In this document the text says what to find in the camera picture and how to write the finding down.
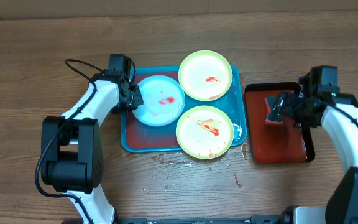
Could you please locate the light blue plate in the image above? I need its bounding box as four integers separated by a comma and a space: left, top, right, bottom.
133, 75, 185, 127

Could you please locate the black red-lined tray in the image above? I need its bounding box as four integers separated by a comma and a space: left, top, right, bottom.
243, 82, 315, 164

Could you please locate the teal plastic tray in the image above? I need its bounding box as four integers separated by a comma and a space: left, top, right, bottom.
121, 65, 247, 153

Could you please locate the yellow-green plate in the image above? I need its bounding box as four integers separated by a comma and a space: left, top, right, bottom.
175, 105, 234, 160
178, 50, 233, 101

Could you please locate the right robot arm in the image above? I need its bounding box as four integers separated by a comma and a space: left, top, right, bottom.
265, 65, 358, 223

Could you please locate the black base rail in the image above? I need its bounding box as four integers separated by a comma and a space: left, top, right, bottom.
115, 215, 285, 224

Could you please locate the red and black sponge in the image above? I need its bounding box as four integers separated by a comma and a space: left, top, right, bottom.
265, 96, 283, 125

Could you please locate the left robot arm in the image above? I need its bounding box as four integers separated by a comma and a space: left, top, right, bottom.
34, 54, 144, 223

